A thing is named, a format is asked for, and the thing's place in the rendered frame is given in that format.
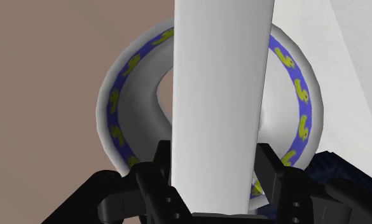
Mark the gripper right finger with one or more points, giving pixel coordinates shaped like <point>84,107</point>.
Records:
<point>292,192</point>

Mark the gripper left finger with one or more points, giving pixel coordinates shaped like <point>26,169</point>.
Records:
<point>148,192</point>

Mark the tall white cylinder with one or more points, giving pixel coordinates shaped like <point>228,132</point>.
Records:
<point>219,108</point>

